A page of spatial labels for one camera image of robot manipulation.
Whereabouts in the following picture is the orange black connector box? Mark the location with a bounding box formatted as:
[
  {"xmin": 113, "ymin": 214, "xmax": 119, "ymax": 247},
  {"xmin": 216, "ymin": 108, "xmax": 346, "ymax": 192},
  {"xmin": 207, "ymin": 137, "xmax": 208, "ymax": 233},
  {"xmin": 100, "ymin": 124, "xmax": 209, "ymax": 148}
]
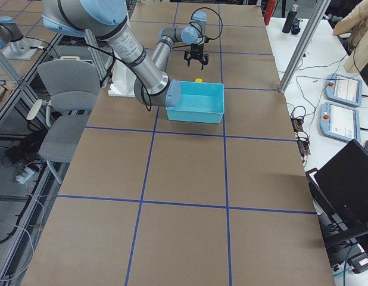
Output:
[{"xmin": 291, "ymin": 117, "xmax": 304, "ymax": 132}]

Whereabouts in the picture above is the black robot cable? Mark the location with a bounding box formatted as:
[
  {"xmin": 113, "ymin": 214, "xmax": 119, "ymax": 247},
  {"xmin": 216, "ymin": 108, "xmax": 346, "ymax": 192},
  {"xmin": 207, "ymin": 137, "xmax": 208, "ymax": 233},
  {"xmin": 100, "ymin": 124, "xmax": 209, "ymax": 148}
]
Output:
[{"xmin": 171, "ymin": 8, "xmax": 223, "ymax": 50}]

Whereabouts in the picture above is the aluminium frame post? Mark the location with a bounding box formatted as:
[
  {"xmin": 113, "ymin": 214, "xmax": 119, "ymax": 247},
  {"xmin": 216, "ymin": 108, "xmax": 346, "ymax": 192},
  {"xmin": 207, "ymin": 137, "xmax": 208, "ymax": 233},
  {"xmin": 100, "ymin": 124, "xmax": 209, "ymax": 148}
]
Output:
[{"xmin": 278, "ymin": 0, "xmax": 330, "ymax": 94}]

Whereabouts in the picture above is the grey office chair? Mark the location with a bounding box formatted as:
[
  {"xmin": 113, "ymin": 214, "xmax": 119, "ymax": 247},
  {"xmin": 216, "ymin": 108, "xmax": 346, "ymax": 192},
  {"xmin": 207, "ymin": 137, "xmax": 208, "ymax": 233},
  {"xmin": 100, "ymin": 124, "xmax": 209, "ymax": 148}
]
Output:
[{"xmin": 26, "ymin": 59, "xmax": 101, "ymax": 184}]

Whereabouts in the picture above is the black laptop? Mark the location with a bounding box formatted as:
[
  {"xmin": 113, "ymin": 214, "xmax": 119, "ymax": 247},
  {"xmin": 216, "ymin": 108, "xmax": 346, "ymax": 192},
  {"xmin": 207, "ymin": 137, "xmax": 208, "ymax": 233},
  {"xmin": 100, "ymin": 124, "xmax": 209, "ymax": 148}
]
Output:
[{"xmin": 313, "ymin": 138, "xmax": 368, "ymax": 227}]

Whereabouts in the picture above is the light blue plastic bin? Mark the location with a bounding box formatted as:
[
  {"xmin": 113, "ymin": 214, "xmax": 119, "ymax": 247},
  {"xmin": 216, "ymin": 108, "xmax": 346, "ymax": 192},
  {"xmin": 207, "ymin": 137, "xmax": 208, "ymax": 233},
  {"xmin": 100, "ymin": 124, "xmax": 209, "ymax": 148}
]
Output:
[{"xmin": 166, "ymin": 80, "xmax": 224, "ymax": 124}]

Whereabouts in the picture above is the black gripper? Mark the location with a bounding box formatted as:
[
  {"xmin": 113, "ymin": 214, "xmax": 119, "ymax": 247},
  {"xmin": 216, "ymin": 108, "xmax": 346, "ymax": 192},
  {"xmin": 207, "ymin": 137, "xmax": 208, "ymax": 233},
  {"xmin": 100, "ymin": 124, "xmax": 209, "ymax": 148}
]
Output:
[{"xmin": 184, "ymin": 44, "xmax": 208, "ymax": 70}]

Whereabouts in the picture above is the black water bottle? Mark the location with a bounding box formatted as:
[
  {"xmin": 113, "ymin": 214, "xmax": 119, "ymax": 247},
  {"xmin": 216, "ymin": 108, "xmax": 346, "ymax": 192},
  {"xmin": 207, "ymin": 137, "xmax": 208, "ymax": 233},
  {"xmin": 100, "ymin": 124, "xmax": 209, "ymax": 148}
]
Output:
[{"xmin": 282, "ymin": 4, "xmax": 299, "ymax": 33}]

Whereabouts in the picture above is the far teach pendant tablet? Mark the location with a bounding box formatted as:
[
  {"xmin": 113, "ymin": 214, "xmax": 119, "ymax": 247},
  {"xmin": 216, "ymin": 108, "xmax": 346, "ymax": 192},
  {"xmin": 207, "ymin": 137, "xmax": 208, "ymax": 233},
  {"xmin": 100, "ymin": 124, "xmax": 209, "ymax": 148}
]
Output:
[{"xmin": 325, "ymin": 73, "xmax": 363, "ymax": 107}]

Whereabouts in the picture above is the teach pendant tablet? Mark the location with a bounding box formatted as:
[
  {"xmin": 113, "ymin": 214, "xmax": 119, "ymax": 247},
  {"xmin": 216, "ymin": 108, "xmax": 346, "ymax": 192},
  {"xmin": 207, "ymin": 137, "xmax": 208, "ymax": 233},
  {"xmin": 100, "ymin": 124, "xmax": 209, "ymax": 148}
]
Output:
[
  {"xmin": 325, "ymin": 73, "xmax": 363, "ymax": 107},
  {"xmin": 320, "ymin": 102, "xmax": 361, "ymax": 142}
]

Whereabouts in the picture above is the near teach pendant tablet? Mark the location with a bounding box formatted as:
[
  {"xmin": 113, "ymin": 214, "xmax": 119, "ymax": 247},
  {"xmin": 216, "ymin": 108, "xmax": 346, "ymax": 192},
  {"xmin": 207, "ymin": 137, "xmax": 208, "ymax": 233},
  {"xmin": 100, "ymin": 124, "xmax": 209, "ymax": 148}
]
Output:
[{"xmin": 320, "ymin": 102, "xmax": 361, "ymax": 142}]

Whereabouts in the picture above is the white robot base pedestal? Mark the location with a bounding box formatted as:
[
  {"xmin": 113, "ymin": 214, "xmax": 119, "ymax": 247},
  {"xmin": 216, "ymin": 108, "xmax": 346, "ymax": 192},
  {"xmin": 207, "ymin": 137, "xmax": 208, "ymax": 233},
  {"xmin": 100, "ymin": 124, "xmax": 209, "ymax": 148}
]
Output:
[{"xmin": 108, "ymin": 61, "xmax": 136, "ymax": 98}]

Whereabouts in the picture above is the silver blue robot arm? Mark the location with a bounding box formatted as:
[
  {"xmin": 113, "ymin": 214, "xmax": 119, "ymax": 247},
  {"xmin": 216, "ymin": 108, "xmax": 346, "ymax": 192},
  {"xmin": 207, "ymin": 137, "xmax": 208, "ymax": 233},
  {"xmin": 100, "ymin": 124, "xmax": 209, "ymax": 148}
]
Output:
[{"xmin": 42, "ymin": 0, "xmax": 207, "ymax": 107}]

